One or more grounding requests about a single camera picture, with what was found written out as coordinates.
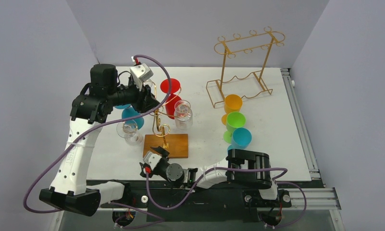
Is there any gold rectangular wire glass rack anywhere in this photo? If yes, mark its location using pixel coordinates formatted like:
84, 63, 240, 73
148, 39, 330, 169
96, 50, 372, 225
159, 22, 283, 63
205, 26, 286, 108

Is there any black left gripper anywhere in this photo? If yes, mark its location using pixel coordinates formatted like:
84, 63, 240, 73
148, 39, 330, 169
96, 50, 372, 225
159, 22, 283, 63
108, 77, 160, 113

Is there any orange plastic goblet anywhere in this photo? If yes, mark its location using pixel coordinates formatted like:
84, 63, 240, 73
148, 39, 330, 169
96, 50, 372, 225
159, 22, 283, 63
221, 94, 243, 125

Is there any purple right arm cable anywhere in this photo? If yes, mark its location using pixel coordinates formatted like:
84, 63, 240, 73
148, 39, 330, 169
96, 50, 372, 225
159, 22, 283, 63
145, 167, 308, 230

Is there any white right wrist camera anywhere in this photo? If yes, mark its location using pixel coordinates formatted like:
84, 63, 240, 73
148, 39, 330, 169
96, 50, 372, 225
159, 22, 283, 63
143, 151, 162, 170

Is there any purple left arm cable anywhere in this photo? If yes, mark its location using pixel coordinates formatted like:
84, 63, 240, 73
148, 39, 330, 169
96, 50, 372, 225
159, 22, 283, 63
23, 54, 173, 230

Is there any patterned clear glass goblet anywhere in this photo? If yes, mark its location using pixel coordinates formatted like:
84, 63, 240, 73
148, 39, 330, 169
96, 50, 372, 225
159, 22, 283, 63
174, 100, 193, 130

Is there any blue plastic goblet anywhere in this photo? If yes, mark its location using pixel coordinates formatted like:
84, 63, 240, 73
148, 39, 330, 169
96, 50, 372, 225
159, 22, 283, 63
114, 104, 145, 129
224, 128, 252, 151

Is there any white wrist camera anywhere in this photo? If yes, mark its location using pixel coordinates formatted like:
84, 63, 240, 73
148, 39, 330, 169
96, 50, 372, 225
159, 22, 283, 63
143, 151, 162, 170
129, 56, 153, 91

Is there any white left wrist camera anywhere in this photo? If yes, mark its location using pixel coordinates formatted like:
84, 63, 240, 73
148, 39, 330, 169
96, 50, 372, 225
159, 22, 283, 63
129, 56, 153, 91

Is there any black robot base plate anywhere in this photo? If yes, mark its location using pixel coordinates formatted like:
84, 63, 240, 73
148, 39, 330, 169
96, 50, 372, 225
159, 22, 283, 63
102, 181, 292, 226

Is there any small clear wine glass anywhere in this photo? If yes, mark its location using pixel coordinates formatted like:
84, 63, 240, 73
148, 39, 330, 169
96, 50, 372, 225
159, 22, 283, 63
116, 120, 143, 146

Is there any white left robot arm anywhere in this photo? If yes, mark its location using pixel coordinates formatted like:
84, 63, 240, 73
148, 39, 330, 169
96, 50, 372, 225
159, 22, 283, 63
39, 64, 159, 217

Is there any blue plastic goblet front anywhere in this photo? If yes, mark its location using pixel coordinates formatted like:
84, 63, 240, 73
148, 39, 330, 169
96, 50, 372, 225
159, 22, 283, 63
224, 128, 252, 151

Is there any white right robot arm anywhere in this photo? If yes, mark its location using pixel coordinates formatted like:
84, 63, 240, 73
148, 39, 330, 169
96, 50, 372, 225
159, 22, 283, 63
140, 146, 288, 210

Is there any gold spiral rack wooden base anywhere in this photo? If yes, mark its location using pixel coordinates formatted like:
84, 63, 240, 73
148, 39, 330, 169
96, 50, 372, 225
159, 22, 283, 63
143, 81, 193, 159

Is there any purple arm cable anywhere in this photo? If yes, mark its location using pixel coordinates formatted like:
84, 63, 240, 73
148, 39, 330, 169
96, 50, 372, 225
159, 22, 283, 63
145, 167, 308, 230
23, 54, 173, 230

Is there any green plastic goblet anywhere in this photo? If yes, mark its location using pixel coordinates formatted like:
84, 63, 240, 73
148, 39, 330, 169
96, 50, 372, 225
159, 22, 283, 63
222, 112, 246, 144

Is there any red plastic goblet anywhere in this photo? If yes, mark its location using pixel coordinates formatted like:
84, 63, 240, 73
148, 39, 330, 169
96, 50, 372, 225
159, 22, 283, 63
160, 78, 181, 119

